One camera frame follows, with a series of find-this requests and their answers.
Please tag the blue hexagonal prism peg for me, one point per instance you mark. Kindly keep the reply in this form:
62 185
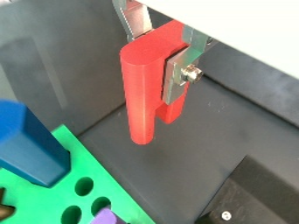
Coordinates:
32 153

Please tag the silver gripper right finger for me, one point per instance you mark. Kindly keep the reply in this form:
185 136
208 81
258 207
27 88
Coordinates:
181 71

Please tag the red square-circle peg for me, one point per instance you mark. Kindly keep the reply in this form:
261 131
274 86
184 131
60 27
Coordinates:
142 60

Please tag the black curved holder stand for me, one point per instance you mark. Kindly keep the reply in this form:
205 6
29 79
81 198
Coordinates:
253 197

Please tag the purple tall notched block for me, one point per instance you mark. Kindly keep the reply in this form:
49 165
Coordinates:
108 217

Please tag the green shape sorter board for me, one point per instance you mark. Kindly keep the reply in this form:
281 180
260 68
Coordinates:
73 201

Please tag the brown star peg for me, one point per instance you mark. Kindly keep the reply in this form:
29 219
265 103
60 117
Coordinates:
7 211

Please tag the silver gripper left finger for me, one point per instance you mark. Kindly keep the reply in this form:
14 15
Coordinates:
134 17

